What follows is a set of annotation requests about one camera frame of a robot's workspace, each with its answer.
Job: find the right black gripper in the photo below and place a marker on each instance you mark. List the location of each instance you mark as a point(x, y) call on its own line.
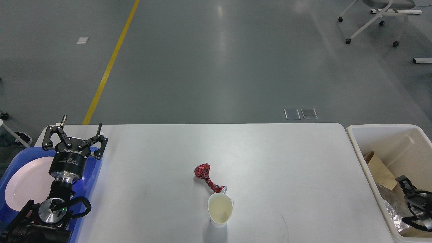
point(419, 205)

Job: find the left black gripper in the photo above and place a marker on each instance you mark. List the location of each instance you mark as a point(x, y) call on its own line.
point(70, 162)

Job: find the aluminium foil tray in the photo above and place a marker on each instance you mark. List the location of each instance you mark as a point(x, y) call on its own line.
point(395, 208)

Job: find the brown paper bag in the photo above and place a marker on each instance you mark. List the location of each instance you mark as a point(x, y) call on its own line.
point(380, 173)

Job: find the pink plate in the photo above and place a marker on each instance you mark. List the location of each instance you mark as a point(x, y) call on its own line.
point(30, 182)

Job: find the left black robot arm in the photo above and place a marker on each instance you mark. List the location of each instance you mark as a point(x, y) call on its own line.
point(53, 220)

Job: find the white plastic bin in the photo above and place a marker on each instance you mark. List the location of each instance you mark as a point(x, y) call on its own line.
point(404, 150)

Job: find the right floor socket plate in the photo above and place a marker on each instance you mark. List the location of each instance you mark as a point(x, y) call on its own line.
point(309, 113)

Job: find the floor socket plate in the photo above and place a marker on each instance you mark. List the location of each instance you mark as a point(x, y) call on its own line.
point(309, 113)
point(292, 114)

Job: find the white floor bar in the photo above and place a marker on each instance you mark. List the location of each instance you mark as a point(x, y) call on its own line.
point(419, 60)

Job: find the red foil wrapper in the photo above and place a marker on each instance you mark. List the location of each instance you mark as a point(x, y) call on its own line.
point(202, 171)

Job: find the left floor socket plate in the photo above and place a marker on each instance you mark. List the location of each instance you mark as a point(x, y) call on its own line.
point(292, 114)

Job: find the cream cup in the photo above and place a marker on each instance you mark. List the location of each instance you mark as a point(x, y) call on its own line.
point(220, 209)

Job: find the white bar behind chair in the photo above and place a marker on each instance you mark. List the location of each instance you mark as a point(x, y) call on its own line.
point(401, 11)

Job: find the white office chair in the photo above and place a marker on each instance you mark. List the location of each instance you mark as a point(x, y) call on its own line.
point(385, 5)

